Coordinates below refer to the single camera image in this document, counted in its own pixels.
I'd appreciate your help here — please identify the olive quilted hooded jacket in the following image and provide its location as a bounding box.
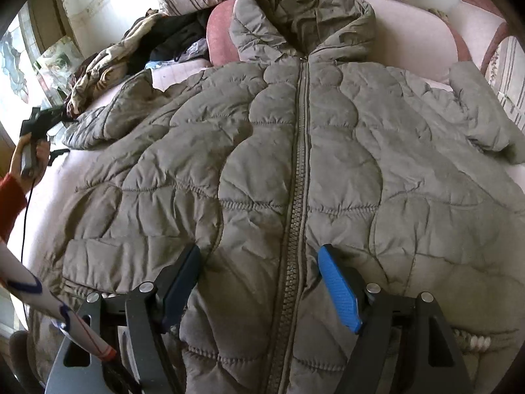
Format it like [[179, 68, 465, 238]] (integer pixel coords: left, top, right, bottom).
[[31, 0, 524, 393]]

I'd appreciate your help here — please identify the red sleeved left forearm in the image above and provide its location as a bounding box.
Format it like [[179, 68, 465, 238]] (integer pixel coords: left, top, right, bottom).
[[0, 174, 27, 243]]

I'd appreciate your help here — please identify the black clothing pile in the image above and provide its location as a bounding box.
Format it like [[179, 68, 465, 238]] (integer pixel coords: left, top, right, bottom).
[[126, 7, 213, 75]]

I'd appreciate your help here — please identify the left hand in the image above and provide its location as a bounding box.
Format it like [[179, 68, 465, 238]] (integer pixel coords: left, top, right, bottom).
[[9, 133, 50, 195]]

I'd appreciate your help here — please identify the floral cushion by window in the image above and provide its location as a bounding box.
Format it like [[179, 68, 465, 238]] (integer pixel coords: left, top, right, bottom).
[[36, 36, 85, 95]]

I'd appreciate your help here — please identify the white blue red tube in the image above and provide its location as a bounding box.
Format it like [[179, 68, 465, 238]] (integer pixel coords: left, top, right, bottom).
[[1, 241, 117, 362]]

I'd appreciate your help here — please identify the pink maroon bolster cushion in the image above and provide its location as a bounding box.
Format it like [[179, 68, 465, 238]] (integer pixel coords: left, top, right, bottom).
[[206, 0, 471, 84]]

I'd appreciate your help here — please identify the pink maroon corner cushion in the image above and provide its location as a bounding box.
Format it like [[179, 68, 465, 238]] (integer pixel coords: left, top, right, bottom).
[[449, 0, 510, 75]]

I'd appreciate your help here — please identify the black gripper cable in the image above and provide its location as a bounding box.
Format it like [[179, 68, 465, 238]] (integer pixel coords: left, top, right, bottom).
[[18, 175, 36, 263]]

